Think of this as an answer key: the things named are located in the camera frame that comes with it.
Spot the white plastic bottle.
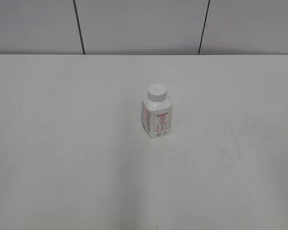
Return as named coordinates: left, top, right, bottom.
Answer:
left=141, top=96, right=173, bottom=139

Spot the white screw cap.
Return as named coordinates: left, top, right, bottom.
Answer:
left=147, top=83, right=167, bottom=102

